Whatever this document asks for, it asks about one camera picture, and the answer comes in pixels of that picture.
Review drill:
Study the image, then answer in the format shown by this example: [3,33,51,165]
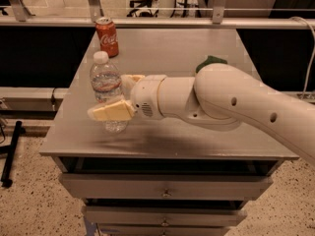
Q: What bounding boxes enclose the top grey drawer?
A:
[60,174,273,201]

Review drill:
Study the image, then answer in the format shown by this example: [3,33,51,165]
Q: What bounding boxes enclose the grey drawer cabinet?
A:
[38,28,301,236]

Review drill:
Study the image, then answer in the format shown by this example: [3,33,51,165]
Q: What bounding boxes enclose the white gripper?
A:
[88,74,166,121]

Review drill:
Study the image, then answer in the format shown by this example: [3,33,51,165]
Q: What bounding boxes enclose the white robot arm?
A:
[88,63,315,165]

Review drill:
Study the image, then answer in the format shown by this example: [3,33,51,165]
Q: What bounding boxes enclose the white cable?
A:
[289,16,315,100]

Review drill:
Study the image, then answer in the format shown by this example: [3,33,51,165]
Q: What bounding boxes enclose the black office chair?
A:
[127,0,158,18]

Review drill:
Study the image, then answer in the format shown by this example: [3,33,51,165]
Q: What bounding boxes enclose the bottom grey drawer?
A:
[99,224,228,236]

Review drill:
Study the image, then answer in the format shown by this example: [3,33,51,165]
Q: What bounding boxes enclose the clear plastic water bottle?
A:
[89,50,129,134]

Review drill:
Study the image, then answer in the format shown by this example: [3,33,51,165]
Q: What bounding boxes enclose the grey metal railing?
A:
[0,0,315,29]

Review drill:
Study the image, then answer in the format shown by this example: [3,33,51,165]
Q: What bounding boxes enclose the green and yellow sponge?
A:
[195,55,227,74]

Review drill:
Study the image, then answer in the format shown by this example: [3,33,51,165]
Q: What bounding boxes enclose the grey drawer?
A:
[60,174,273,201]
[99,224,228,236]
[83,206,247,227]

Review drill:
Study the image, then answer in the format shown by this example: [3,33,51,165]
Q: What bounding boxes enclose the middle grey drawer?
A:
[83,206,247,227]

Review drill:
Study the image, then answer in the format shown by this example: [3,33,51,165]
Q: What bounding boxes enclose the black metal stand leg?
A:
[0,121,26,188]

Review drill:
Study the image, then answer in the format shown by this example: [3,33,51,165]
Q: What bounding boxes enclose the red Coca-Cola can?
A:
[95,17,119,57]

